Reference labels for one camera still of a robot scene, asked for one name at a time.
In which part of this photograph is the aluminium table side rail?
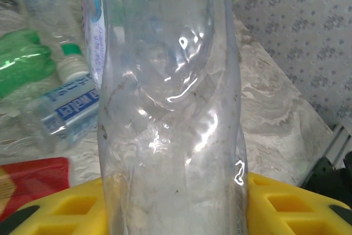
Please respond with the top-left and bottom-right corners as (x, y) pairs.
(321, 123), (352, 170)

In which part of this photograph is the clear unlabelled bottle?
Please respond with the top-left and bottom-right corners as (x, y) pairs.
(18, 0), (86, 54)

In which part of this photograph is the large green bottle yellow cap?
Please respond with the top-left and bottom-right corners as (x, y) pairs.
(0, 28), (57, 100)

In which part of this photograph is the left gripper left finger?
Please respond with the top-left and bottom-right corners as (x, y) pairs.
(10, 177), (111, 235)

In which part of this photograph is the crushed clear bottle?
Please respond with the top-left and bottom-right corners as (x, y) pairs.
(78, 0), (250, 235)

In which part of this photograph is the clear bottle wide blue label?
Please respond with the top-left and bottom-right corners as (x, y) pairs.
(38, 43), (101, 149)

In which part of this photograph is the red package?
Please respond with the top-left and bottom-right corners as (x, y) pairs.
(0, 156), (73, 219)

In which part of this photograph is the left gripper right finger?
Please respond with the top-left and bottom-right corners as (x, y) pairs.
(247, 172), (352, 235)

